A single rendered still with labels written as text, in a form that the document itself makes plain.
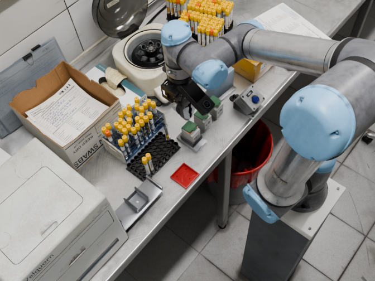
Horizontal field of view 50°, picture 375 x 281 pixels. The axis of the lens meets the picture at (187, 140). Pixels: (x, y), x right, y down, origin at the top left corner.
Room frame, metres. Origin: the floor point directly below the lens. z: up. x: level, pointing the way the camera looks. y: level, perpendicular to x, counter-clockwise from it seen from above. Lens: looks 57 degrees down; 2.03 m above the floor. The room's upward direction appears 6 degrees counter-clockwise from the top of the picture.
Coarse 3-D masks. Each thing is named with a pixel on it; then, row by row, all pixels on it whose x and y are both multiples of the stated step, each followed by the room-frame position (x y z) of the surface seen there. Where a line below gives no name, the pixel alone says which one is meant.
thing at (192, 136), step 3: (183, 129) 0.74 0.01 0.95; (198, 129) 0.74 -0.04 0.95; (183, 132) 0.74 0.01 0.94; (186, 132) 0.73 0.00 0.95; (192, 132) 0.72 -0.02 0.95; (195, 132) 0.73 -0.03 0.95; (198, 132) 0.73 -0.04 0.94; (183, 135) 0.74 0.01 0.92; (186, 135) 0.73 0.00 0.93; (189, 135) 0.72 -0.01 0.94; (192, 135) 0.72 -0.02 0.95; (195, 135) 0.72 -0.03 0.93; (198, 135) 0.73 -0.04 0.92; (186, 138) 0.73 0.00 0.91; (189, 138) 0.72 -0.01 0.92; (192, 138) 0.71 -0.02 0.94; (195, 138) 0.72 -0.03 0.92; (192, 141) 0.71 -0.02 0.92
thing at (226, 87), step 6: (228, 72) 0.94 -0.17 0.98; (228, 78) 0.94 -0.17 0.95; (222, 84) 0.92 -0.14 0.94; (228, 84) 0.94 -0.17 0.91; (210, 90) 0.91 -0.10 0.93; (216, 90) 0.90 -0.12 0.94; (222, 90) 0.92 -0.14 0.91; (228, 90) 0.93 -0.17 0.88; (210, 96) 0.91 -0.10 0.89; (216, 96) 0.90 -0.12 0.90; (222, 96) 0.91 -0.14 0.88
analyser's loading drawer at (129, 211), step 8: (144, 184) 0.58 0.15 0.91; (152, 184) 0.57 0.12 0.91; (136, 192) 0.55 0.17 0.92; (144, 192) 0.55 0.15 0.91; (152, 192) 0.54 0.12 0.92; (160, 192) 0.54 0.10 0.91; (128, 200) 0.53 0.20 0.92; (136, 200) 0.52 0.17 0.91; (144, 200) 0.52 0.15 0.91; (152, 200) 0.52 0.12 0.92; (120, 208) 0.50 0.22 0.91; (128, 208) 0.50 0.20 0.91; (136, 208) 0.49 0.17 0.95; (144, 208) 0.50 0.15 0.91; (120, 216) 0.48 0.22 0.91; (128, 216) 0.48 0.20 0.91; (136, 216) 0.47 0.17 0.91; (128, 224) 0.45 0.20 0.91
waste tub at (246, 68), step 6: (240, 60) 1.01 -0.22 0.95; (246, 60) 0.99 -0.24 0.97; (252, 60) 1.07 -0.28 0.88; (234, 66) 1.03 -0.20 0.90; (240, 66) 1.01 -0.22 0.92; (246, 66) 0.99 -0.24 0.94; (252, 66) 0.97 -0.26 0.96; (258, 66) 0.97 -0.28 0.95; (264, 66) 0.99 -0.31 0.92; (270, 66) 1.02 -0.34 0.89; (240, 72) 1.01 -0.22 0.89; (246, 72) 0.99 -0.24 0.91; (252, 72) 0.97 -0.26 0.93; (258, 72) 0.98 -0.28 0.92; (264, 72) 1.00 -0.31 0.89; (246, 78) 0.99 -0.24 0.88; (252, 78) 0.97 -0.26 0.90; (258, 78) 0.98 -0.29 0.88
